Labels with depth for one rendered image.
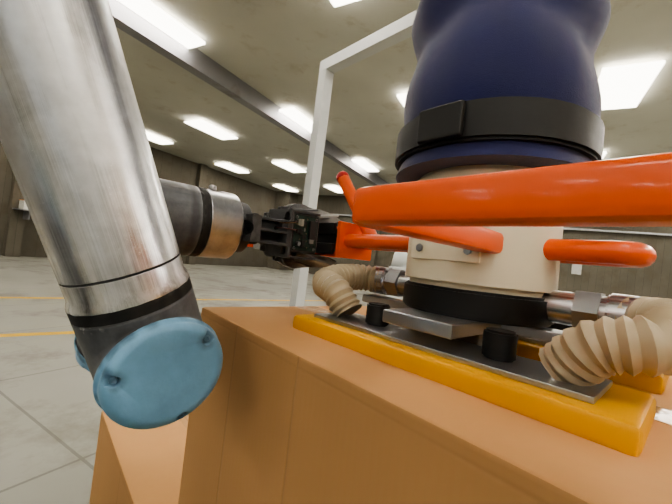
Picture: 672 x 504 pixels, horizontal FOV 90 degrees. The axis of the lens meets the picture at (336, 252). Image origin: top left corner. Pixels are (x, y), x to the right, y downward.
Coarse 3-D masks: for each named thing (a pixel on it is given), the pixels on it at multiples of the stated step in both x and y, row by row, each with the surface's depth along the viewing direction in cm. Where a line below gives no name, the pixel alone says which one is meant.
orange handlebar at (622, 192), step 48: (384, 192) 18; (432, 192) 16; (480, 192) 14; (528, 192) 13; (576, 192) 12; (624, 192) 11; (384, 240) 49; (432, 240) 26; (480, 240) 30; (576, 240) 32
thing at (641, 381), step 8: (560, 328) 42; (520, 336) 43; (520, 344) 42; (528, 344) 41; (536, 344) 41; (544, 344) 41; (520, 352) 41; (528, 352) 41; (536, 352) 40; (616, 376) 35; (624, 376) 34; (632, 376) 34; (640, 376) 33; (648, 376) 33; (664, 376) 33; (624, 384) 34; (632, 384) 34; (640, 384) 33; (648, 384) 33; (656, 384) 33; (664, 384) 32; (656, 392) 33
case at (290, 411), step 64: (256, 320) 46; (256, 384) 37; (320, 384) 29; (384, 384) 27; (192, 448) 49; (256, 448) 36; (320, 448) 28; (384, 448) 23; (448, 448) 20; (512, 448) 19; (576, 448) 20
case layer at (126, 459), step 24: (120, 432) 93; (144, 432) 94; (168, 432) 96; (96, 456) 101; (120, 456) 83; (144, 456) 84; (168, 456) 85; (96, 480) 97; (120, 480) 78; (144, 480) 76; (168, 480) 77
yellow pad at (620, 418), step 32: (320, 320) 42; (352, 320) 41; (384, 352) 33; (416, 352) 31; (448, 352) 30; (480, 352) 32; (512, 352) 29; (448, 384) 28; (480, 384) 26; (512, 384) 25; (544, 384) 24; (608, 384) 26; (544, 416) 23; (576, 416) 22; (608, 416) 21; (640, 416) 21; (640, 448) 19
